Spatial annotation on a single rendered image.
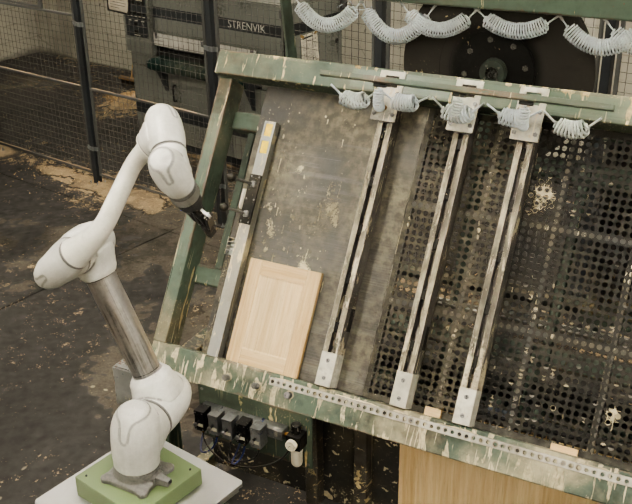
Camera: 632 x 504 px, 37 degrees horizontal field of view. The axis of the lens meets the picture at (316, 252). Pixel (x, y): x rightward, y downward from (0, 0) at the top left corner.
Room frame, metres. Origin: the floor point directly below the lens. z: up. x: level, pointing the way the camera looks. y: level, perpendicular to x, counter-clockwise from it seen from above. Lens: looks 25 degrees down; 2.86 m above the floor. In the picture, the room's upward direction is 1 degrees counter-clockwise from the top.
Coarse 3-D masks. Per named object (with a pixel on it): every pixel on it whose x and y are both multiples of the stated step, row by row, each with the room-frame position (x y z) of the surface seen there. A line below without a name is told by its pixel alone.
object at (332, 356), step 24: (384, 72) 3.48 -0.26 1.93; (384, 96) 3.42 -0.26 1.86; (384, 120) 3.37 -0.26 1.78; (384, 144) 3.36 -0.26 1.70; (384, 168) 3.33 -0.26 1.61; (360, 216) 3.24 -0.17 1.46; (360, 240) 3.18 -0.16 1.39; (360, 264) 3.15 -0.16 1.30; (336, 312) 3.06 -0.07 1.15; (336, 336) 3.01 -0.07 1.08; (336, 360) 2.97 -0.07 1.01; (336, 384) 2.97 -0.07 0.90
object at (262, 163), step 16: (272, 128) 3.61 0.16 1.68; (272, 144) 3.59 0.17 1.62; (256, 160) 3.56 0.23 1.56; (256, 208) 3.47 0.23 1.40; (240, 224) 3.44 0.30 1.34; (240, 240) 3.40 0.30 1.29; (240, 256) 3.36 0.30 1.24; (240, 272) 3.34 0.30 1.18; (224, 288) 3.32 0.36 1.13; (224, 304) 3.28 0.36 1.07; (224, 320) 3.24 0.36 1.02; (224, 336) 3.22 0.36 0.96; (208, 352) 3.19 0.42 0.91
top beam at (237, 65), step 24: (216, 72) 3.78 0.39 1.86; (240, 72) 3.74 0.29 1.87; (264, 72) 3.69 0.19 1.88; (288, 72) 3.65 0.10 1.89; (312, 72) 3.61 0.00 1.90; (360, 72) 3.52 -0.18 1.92; (408, 72) 3.45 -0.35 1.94; (432, 96) 3.36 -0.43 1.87; (552, 96) 3.18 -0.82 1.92; (576, 96) 3.15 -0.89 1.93; (600, 96) 3.12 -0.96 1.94; (624, 96) 3.09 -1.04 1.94; (624, 120) 3.04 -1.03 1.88
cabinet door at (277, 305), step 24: (264, 264) 3.33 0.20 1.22; (264, 288) 3.28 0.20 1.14; (288, 288) 3.24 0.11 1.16; (312, 288) 3.20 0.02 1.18; (240, 312) 3.26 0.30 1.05; (264, 312) 3.22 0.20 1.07; (288, 312) 3.19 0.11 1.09; (312, 312) 3.15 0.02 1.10; (240, 336) 3.20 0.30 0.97; (264, 336) 3.17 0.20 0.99; (288, 336) 3.13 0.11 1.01; (240, 360) 3.15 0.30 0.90; (264, 360) 3.11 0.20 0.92; (288, 360) 3.08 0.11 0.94
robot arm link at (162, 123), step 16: (160, 112) 2.63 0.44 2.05; (176, 112) 2.66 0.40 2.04; (144, 128) 2.61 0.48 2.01; (160, 128) 2.58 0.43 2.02; (176, 128) 2.59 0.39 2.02; (144, 144) 2.59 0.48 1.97; (128, 160) 2.64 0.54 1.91; (144, 160) 2.63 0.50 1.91; (128, 176) 2.62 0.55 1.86; (112, 192) 2.61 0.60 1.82; (128, 192) 2.62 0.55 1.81; (112, 208) 2.59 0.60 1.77; (96, 224) 2.58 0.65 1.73; (112, 224) 2.59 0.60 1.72; (80, 240) 2.59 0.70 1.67; (96, 240) 2.58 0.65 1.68; (64, 256) 2.59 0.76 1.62; (80, 256) 2.58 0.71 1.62
